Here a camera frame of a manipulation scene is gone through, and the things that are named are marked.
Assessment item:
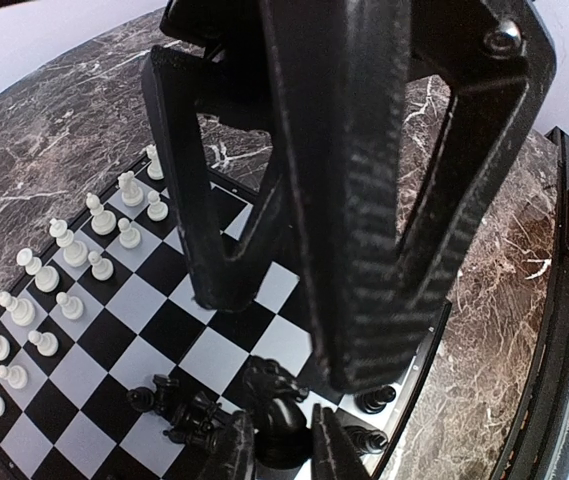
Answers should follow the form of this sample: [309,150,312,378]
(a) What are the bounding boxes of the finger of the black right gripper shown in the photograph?
[258,0,555,394]

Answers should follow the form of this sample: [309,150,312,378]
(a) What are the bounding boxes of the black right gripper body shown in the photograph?
[158,1,554,100]

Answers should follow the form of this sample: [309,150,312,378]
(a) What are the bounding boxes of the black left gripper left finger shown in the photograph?
[203,411,255,480]

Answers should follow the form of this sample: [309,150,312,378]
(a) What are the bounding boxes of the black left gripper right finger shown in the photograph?
[311,404,369,480]

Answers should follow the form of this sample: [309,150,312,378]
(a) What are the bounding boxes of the black chess knight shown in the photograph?
[242,356,312,470]

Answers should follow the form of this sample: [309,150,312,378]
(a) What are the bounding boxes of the pile of black chess pieces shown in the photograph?
[126,374,231,453]

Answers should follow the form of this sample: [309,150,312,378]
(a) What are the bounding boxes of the black grey chess board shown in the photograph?
[0,149,453,480]

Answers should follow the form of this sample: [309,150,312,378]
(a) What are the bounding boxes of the black front rail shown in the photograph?
[491,128,569,479]

